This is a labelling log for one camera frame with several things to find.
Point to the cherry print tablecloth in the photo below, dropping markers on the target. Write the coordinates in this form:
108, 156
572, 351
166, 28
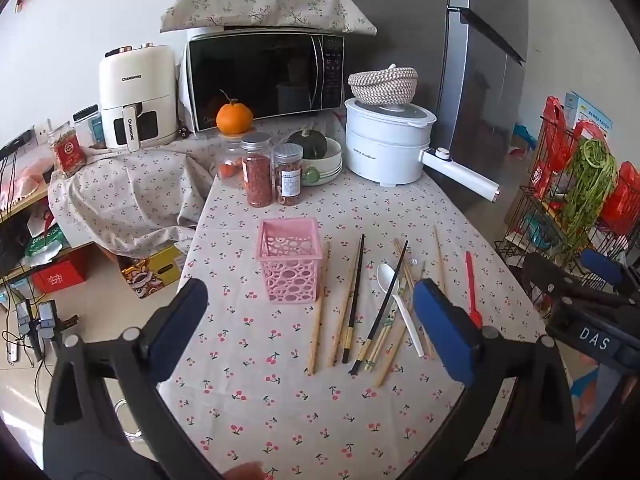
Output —
300, 410

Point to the pink perforated plastic basket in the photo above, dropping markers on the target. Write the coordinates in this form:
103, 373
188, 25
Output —
287, 260

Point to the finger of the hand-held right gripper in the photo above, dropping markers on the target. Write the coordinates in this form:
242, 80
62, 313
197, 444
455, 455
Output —
602, 266
555, 275

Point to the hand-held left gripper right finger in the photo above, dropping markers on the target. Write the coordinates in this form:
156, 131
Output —
445, 327

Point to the white plastic spoon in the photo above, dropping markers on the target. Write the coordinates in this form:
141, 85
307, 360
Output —
387, 280

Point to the red cardboard box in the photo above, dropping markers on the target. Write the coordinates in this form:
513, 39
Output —
60, 275

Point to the cream air fryer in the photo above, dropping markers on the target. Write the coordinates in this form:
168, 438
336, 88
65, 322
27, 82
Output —
137, 95

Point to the red plastic spoon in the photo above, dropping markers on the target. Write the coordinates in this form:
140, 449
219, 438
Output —
471, 285

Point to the green plastic bag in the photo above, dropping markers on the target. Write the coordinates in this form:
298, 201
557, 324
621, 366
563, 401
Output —
47, 242

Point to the grey device on floor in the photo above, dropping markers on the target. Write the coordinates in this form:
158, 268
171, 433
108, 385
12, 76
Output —
40, 325

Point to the clear box black lid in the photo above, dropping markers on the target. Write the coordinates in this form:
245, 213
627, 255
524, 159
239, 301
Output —
90, 127

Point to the grey refrigerator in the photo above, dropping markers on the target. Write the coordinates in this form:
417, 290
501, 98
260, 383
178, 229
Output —
400, 25

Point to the orange fruit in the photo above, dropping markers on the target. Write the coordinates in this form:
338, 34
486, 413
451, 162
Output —
234, 117

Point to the white electric cooking pot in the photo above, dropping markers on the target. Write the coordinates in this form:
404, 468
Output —
385, 145

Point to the small-flower grey cloth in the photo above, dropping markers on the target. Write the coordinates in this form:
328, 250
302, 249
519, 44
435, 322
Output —
135, 195

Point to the person's left hand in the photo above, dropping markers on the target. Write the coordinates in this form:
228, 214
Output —
246, 472

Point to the red plastic bag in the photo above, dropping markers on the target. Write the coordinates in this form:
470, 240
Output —
622, 200
552, 155

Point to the black power strip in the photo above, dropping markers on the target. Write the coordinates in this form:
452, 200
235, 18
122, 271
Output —
15, 142

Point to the clear jar white label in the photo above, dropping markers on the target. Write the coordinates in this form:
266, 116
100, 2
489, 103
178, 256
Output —
289, 175

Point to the clear jar red berries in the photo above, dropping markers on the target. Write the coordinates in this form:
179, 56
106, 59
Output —
257, 175

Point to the red label snack jar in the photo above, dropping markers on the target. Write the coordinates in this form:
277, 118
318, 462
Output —
67, 155

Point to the blue and white box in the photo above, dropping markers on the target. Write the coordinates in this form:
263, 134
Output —
592, 115

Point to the black chopstick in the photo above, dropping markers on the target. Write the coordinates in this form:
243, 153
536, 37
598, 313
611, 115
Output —
354, 300
382, 307

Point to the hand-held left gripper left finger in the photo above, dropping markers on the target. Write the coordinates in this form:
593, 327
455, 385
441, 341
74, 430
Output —
179, 322

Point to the black microwave oven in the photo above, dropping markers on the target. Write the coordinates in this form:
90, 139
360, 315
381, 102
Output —
260, 80

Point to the yellow printed box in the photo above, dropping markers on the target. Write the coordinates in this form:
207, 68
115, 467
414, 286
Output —
150, 272

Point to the green long beans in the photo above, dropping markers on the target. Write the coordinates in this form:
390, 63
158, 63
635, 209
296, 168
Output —
590, 190

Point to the floral cloth cover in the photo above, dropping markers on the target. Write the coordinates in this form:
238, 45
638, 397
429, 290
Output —
260, 7

